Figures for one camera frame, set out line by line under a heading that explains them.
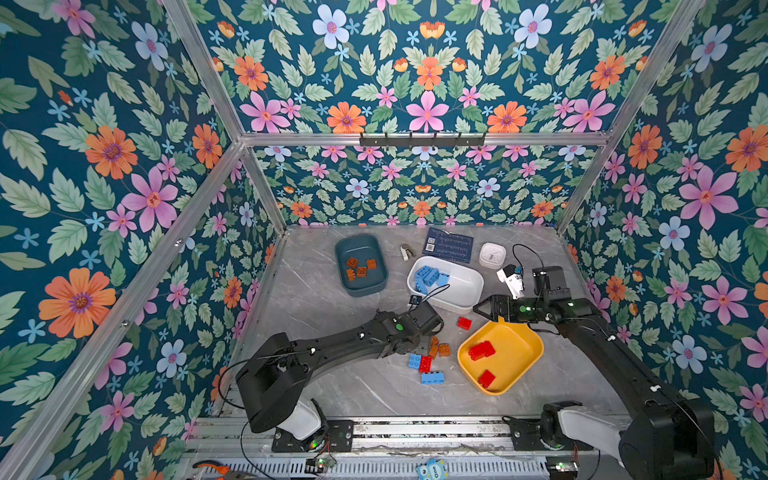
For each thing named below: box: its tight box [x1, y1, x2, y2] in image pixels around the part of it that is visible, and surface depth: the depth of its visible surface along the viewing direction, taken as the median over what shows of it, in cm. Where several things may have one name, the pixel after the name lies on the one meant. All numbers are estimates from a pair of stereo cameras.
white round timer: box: [479, 242, 507, 270], surface depth 110 cm
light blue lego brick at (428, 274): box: [416, 265, 439, 283], surface depth 103 cm
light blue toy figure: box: [417, 458, 448, 480], surface depth 69 cm
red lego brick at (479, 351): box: [468, 340, 489, 361], surface depth 88 cm
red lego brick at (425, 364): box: [418, 355, 433, 374], surface depth 86 cm
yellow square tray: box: [457, 316, 545, 396], surface depth 88 cm
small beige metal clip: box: [400, 243, 416, 261], surface depth 113 cm
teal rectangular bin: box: [335, 233, 389, 298], surface depth 109 cm
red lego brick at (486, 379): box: [478, 369, 496, 389], surface depth 84 cm
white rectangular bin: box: [407, 255, 484, 314], surface depth 103 cm
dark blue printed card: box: [422, 227, 474, 264], surface depth 115 cm
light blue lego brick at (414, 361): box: [408, 353, 422, 370], surface depth 86 cm
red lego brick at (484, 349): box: [474, 340, 496, 361], surface depth 88 cm
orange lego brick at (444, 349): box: [439, 343, 451, 357], surface depth 88 cm
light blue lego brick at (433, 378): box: [421, 371, 445, 385], surface depth 83 cm
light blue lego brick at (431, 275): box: [422, 267, 440, 287], surface depth 103 cm
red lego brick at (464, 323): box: [456, 317, 473, 331], surface depth 95 cm
